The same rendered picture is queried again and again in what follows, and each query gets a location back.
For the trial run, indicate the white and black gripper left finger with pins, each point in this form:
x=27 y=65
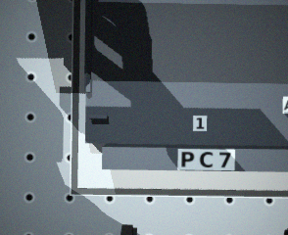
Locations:
x=127 y=229

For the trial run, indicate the grey perforated base plate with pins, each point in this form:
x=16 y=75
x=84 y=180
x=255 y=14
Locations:
x=35 y=148

